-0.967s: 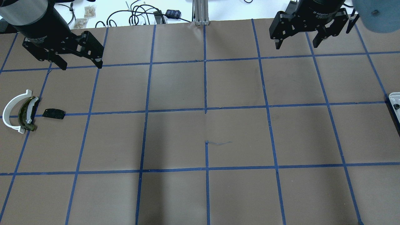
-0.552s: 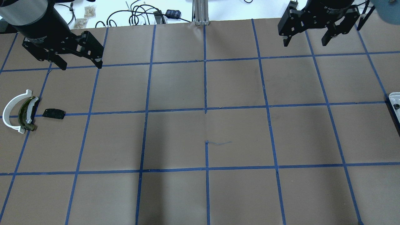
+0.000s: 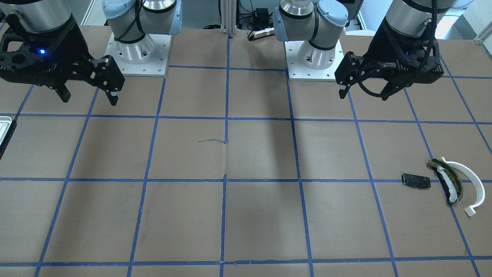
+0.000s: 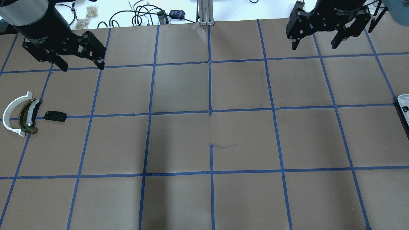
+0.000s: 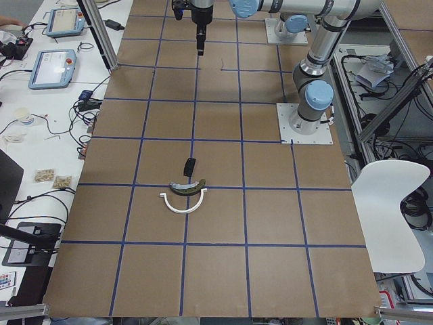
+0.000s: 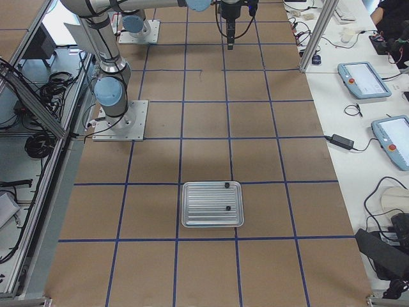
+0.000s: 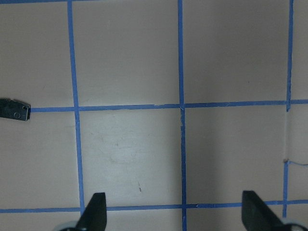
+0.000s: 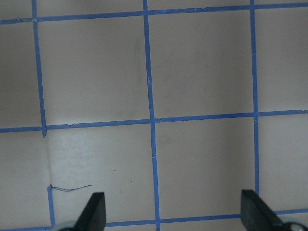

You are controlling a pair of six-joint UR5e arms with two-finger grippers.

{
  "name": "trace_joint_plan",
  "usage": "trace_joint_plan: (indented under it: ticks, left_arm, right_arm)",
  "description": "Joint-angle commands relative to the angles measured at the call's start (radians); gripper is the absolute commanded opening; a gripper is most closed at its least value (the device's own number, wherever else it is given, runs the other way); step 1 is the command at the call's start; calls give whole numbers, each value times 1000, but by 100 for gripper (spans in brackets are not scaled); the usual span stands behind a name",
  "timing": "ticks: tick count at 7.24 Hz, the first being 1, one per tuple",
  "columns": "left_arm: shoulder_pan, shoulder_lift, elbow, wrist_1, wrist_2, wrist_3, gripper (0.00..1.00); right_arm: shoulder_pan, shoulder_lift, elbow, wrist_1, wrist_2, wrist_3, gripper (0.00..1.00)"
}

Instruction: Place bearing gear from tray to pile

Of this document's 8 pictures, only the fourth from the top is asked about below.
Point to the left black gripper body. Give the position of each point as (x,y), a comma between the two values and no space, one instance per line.
(43,26)

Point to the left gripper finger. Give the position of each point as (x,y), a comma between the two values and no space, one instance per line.
(54,58)
(92,49)

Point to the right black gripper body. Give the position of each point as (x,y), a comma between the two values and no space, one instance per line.
(339,9)

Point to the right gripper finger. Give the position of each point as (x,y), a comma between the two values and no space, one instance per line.
(354,30)
(299,26)

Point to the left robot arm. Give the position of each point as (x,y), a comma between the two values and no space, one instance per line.
(20,12)

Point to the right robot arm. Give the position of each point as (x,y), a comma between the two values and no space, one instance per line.
(397,8)

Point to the metal tray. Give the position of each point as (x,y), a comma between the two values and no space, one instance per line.
(403,100)

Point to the black brake pad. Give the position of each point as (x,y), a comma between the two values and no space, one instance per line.
(56,116)

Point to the green brake shoe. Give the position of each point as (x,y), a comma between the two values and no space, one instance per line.
(27,117)

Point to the white curved plastic part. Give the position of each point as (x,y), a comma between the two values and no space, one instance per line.
(10,108)

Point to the black power adapter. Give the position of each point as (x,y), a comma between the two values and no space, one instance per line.
(177,14)

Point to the aluminium frame post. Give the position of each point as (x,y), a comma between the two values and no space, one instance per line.
(204,11)

